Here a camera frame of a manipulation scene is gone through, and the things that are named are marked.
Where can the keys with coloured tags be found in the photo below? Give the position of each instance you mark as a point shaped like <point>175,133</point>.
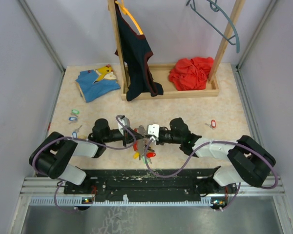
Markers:
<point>147,158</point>

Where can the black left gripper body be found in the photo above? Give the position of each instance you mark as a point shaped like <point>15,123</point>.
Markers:
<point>114,136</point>

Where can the key with red white tag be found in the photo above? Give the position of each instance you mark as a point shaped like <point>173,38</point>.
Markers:
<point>212,124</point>

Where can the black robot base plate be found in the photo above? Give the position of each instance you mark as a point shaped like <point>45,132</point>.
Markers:
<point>197,181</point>

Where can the key with light blue tag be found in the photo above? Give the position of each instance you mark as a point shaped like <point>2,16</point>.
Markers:
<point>76,131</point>

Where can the orange clothes hanger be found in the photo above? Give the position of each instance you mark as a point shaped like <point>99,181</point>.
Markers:
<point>130,15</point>

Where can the navy tank top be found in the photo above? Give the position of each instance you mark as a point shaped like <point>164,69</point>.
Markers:
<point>136,53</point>

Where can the metal key organizer red handle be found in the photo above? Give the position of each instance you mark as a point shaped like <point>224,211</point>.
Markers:
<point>139,145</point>

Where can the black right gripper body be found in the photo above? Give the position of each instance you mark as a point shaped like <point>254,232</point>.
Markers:
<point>167,137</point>

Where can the blue cartoon shirt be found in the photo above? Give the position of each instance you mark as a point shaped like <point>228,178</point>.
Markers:
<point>93,84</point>

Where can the aluminium frame rail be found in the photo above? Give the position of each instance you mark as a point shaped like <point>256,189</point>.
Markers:
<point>43,191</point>

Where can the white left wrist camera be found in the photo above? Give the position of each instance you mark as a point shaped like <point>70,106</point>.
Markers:
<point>123,123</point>

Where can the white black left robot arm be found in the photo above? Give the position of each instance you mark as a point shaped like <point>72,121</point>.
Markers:
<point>52,157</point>

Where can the key with dark blue tag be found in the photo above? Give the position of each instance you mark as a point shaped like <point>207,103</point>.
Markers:
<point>73,119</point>

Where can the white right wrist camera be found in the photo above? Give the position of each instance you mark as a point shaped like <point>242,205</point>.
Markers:
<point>153,130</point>

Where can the key with green tag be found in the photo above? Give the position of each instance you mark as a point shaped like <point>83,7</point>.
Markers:
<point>75,112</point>

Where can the red crumpled cloth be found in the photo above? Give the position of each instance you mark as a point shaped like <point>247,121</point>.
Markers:
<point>191,74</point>

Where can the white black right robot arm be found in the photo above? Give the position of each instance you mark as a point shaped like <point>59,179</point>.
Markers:
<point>249,161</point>

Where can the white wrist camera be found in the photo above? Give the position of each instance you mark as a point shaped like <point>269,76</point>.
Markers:
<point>123,123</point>
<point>153,130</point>

